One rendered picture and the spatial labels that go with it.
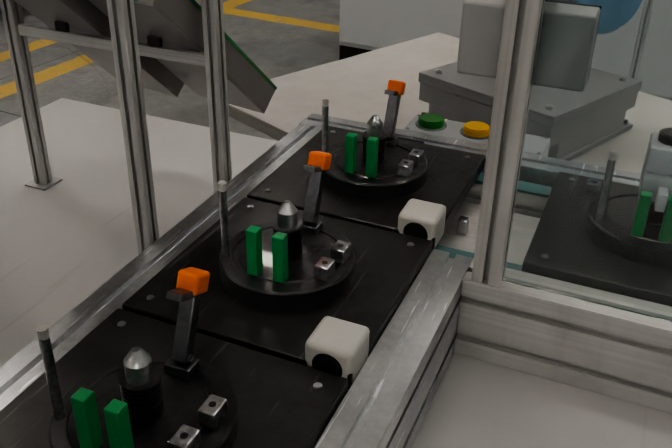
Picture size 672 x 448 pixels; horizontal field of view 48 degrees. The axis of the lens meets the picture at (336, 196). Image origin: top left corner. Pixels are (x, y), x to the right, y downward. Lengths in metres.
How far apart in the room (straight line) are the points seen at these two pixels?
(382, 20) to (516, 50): 3.57
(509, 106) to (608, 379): 0.31
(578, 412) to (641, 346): 0.09
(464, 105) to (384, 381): 0.76
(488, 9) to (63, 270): 0.62
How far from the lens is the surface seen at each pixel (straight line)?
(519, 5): 0.70
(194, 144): 1.35
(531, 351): 0.84
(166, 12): 0.94
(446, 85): 1.37
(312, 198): 0.81
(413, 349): 0.71
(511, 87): 0.72
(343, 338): 0.67
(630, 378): 0.84
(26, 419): 0.67
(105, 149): 1.36
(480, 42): 0.74
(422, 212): 0.87
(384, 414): 0.65
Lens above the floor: 1.41
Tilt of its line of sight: 28 degrees down
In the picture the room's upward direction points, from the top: 1 degrees clockwise
